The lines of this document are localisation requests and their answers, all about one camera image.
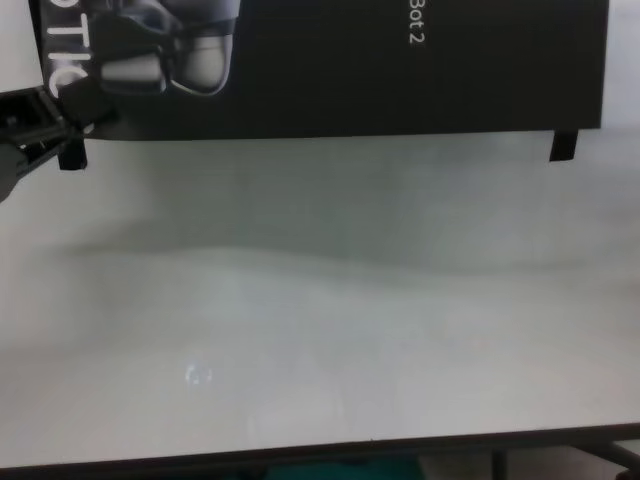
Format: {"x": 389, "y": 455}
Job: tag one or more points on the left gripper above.
{"x": 25, "y": 130}

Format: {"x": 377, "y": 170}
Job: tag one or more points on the black robot poster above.
{"x": 350, "y": 70}

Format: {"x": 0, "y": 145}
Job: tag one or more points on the grey table leg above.
{"x": 498, "y": 465}

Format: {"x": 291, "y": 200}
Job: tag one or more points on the grey table crossbar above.
{"x": 622, "y": 452}

